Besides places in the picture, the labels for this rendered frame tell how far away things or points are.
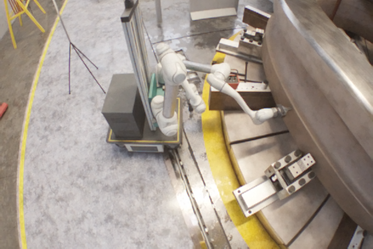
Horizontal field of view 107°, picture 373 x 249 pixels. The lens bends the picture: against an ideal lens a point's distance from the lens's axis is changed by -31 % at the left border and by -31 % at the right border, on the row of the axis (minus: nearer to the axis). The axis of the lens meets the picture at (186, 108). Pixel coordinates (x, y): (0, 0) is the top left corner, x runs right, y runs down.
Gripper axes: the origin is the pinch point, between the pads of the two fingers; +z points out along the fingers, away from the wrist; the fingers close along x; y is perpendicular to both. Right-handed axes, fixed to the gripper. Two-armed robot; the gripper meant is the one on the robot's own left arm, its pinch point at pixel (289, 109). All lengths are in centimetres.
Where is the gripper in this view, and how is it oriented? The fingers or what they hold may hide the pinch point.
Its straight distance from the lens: 206.3
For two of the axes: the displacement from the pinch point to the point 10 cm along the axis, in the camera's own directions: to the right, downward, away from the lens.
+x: -2.0, -7.9, 5.8
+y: -0.1, -5.9, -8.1
